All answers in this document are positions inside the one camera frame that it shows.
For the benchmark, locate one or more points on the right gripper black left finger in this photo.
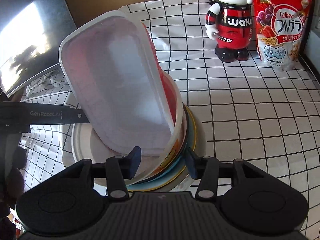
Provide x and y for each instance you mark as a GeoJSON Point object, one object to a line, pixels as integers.
{"type": "Point", "coordinates": [114, 170]}

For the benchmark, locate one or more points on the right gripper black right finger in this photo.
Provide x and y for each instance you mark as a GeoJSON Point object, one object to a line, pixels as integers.
{"type": "Point", "coordinates": [210, 169]}

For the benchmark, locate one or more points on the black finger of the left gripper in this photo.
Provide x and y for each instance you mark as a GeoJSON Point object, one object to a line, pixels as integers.
{"type": "Point", "coordinates": [17, 117]}

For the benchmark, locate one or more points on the blue ceramic bowl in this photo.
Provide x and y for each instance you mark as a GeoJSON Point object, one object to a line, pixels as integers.
{"type": "Point", "coordinates": [185, 152]}

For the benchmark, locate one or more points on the yellow rimmed plate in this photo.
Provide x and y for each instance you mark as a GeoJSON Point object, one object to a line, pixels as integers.
{"type": "Point", "coordinates": [175, 179]}

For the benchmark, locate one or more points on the white paper noodle bowl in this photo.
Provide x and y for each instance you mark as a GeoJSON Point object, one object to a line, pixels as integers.
{"type": "Point", "coordinates": [87, 145]}

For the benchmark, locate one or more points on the red white rectangular container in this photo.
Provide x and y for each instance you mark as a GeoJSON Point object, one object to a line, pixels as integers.
{"type": "Point", "coordinates": [114, 74]}

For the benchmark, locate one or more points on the white grid tablecloth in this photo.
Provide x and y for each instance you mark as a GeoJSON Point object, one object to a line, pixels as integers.
{"type": "Point", "coordinates": [247, 110]}

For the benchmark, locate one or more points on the black induction cooktop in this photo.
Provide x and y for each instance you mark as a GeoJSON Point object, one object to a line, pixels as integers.
{"type": "Point", "coordinates": [31, 33]}

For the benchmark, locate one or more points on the red robot figurine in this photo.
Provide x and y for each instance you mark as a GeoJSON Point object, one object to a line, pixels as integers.
{"type": "Point", "coordinates": [230, 24]}

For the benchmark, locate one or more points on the red granola bag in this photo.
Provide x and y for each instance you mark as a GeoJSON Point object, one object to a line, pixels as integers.
{"type": "Point", "coordinates": [279, 30]}

